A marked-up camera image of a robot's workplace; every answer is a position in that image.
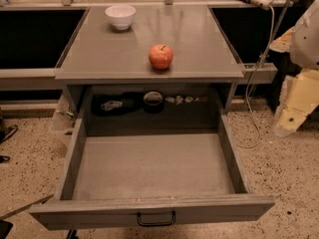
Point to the black cloth with grey item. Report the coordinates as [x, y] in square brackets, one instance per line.
[116, 105]

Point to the black drawer handle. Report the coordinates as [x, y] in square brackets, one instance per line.
[156, 219]

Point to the red apple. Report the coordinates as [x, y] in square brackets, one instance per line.
[160, 56]

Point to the open grey top drawer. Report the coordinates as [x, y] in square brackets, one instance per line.
[183, 159]

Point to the white ceramic bowl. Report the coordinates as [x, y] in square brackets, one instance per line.
[121, 16]

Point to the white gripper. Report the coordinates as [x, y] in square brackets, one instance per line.
[307, 44]

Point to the small pale scraps row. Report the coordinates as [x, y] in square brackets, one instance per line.
[180, 100]

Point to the grey cabinet desk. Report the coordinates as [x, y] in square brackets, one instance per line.
[101, 55]

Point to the black tape roll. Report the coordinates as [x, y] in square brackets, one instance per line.
[153, 102]

